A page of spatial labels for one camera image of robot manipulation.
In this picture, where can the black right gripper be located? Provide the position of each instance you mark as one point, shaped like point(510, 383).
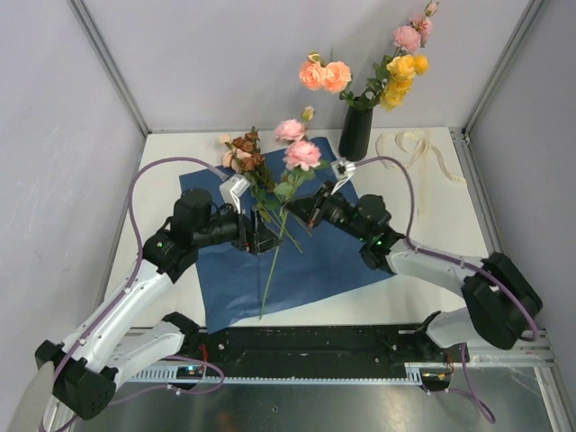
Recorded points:
point(325, 200)

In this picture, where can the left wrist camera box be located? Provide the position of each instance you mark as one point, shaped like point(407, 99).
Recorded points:
point(232, 189)

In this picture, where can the large pink rose stem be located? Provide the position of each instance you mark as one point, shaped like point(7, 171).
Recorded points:
point(301, 159)

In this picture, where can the blue wrapping paper sheet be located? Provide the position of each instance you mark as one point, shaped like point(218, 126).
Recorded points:
point(306, 268)

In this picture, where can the black cone vase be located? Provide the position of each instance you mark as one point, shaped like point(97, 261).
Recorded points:
point(355, 134)

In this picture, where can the yellow rose stem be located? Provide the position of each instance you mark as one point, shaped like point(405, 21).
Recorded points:
point(402, 72)

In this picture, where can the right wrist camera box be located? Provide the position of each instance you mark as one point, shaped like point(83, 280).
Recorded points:
point(343, 171)

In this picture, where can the cream printed ribbon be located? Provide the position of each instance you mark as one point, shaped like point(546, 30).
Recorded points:
point(417, 143)

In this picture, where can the pink leafy flower stem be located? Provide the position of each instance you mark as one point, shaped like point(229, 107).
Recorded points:
point(334, 77)

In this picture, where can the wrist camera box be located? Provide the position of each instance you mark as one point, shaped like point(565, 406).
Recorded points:
point(232, 189)
point(343, 171)

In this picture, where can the small peach flower stem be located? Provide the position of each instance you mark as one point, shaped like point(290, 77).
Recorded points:
point(233, 156)

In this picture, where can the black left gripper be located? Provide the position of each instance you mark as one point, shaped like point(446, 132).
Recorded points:
point(263, 237)

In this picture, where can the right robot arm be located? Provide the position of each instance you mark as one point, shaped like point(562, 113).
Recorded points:
point(500, 304)

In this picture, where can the brown dried rose stem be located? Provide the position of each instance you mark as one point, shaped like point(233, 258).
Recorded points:
point(262, 182)

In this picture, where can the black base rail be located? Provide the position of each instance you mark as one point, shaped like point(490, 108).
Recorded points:
point(321, 352)

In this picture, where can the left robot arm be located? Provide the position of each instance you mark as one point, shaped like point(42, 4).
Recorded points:
point(89, 363)

